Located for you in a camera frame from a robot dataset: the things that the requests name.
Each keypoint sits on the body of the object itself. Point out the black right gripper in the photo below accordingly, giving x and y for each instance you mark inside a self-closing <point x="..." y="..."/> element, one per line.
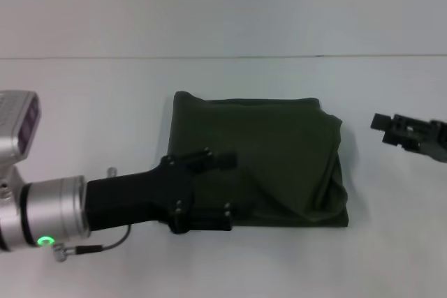
<point x="434" y="141"/>

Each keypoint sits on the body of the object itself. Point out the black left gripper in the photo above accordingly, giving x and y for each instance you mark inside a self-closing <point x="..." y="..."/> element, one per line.
<point x="139" y="197"/>

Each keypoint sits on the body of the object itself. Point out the dark green t-shirt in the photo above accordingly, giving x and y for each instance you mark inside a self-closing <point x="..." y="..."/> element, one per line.
<point x="279" y="158"/>

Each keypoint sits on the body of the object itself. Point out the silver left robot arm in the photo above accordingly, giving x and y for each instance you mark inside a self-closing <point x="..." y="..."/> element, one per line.
<point x="45" y="210"/>

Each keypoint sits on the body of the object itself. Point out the small silver connector plug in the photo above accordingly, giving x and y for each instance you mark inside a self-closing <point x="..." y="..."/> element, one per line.
<point x="112" y="171"/>

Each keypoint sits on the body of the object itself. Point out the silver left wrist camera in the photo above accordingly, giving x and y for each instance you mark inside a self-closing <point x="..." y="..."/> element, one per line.
<point x="19" y="127"/>

